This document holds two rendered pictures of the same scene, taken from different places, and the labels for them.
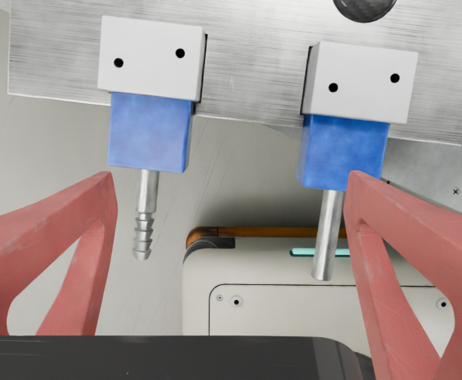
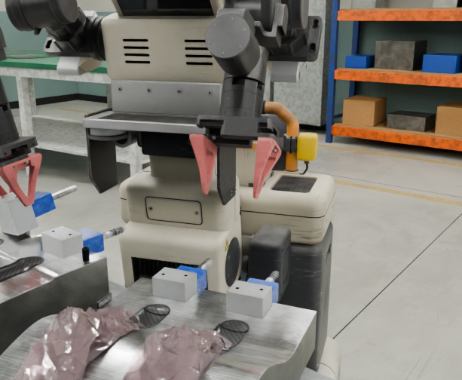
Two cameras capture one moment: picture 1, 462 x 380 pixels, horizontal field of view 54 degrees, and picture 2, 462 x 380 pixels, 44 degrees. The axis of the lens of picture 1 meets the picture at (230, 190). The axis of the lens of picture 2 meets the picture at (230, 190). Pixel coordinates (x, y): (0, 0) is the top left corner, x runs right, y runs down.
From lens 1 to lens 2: 0.70 m
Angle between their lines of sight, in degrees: 64
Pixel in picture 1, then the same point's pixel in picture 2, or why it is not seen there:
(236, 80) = (218, 300)
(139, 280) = not seen: outside the picture
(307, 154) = (201, 274)
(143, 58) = (251, 289)
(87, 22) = (274, 320)
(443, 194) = not seen: hidden behind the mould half
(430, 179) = not seen: hidden behind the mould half
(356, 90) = (178, 274)
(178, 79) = (240, 283)
